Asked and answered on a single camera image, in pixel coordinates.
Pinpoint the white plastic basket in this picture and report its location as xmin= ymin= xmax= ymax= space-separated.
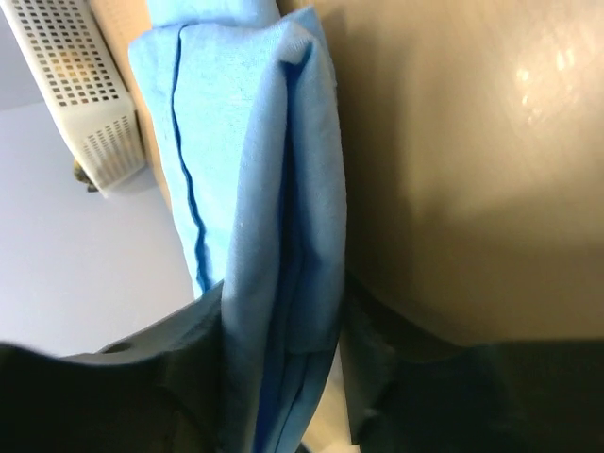
xmin=1 ymin=0 xmax=146 ymax=195

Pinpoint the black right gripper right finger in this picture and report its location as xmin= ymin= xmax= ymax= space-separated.
xmin=340 ymin=277 xmax=603 ymax=452

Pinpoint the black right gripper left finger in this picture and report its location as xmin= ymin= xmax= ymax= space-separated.
xmin=1 ymin=281 xmax=264 ymax=452

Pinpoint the light blue long sleeve shirt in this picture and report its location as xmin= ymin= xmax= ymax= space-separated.
xmin=128 ymin=1 xmax=346 ymax=452

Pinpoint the yellow plaid shirt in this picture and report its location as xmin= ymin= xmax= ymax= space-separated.
xmin=73 ymin=159 xmax=99 ymax=193

